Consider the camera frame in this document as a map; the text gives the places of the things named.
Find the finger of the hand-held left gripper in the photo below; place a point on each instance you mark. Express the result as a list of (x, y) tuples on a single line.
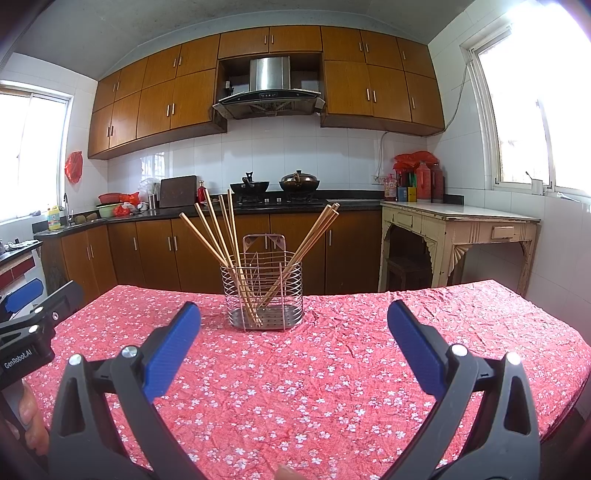
[(25, 295), (60, 302)]

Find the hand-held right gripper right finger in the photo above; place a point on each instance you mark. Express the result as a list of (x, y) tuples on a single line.
[(415, 346)]

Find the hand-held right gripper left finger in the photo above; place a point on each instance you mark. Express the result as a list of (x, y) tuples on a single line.
[(173, 348)]

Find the wooden chopstick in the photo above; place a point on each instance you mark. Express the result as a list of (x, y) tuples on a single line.
[(218, 221), (315, 234), (319, 236), (232, 217), (310, 235), (209, 230), (200, 240), (304, 236), (229, 230)]

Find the person's left hand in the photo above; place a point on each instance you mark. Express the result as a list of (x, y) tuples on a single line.
[(30, 424)]

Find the person's right hand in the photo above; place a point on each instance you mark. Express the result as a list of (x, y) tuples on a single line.
[(290, 474)]

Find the dark wooden stool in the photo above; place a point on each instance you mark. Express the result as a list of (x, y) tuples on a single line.
[(406, 272)]

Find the yellow dish soap bottle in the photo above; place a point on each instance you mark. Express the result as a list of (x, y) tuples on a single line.
[(54, 220)]

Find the brown potatoes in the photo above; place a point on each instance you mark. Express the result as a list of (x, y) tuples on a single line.
[(85, 218)]

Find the metal faucet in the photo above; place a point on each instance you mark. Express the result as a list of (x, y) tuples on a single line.
[(67, 207)]

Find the wooden base cabinets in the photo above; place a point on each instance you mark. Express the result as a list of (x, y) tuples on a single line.
[(152, 254)]

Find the green plastic basin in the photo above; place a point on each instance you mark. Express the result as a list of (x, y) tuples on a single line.
[(105, 211)]

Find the red plastic basin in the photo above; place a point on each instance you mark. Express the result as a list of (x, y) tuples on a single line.
[(109, 197)]

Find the red plastic bag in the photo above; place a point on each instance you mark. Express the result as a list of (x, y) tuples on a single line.
[(415, 159), (127, 201), (74, 167)]

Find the red floral tablecloth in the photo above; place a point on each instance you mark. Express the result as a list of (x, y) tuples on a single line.
[(295, 392)]

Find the steel canister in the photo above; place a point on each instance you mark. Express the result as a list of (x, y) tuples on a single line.
[(152, 202)]

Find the cream wooden side table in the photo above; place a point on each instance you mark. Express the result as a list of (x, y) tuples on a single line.
[(461, 214)]

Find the aluminium framed window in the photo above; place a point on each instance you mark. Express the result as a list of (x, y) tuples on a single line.
[(32, 152)]

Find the white plastic bag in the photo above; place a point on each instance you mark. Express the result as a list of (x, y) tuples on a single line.
[(147, 187)]

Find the yellow box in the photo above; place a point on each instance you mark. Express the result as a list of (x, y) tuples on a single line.
[(412, 194)]

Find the blue box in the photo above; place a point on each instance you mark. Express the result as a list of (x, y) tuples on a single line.
[(402, 194)]

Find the black kitchen countertop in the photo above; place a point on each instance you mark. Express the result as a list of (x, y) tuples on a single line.
[(360, 203)]

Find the dark brown cutting board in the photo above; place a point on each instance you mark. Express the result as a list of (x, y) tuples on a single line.
[(178, 191)]

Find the red bottle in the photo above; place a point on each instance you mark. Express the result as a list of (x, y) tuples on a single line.
[(202, 194)]

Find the bottle with pink label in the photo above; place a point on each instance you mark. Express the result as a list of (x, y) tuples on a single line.
[(390, 189)]

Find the dark red thermos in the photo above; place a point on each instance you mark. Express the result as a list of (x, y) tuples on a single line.
[(437, 184)]

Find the black wok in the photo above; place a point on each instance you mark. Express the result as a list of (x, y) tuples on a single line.
[(249, 186)]

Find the black gas stove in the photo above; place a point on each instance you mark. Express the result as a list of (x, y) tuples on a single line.
[(277, 201)]

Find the white cup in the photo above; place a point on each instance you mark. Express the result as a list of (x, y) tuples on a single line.
[(535, 184)]

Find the wok with dark lid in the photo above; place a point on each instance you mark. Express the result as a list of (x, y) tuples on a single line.
[(299, 181)]

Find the white framed window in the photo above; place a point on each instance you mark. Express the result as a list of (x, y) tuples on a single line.
[(545, 115)]

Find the steel range hood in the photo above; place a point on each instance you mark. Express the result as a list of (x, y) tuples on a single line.
[(270, 74)]

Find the wooden wall cabinets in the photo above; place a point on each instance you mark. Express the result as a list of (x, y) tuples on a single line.
[(157, 106)]

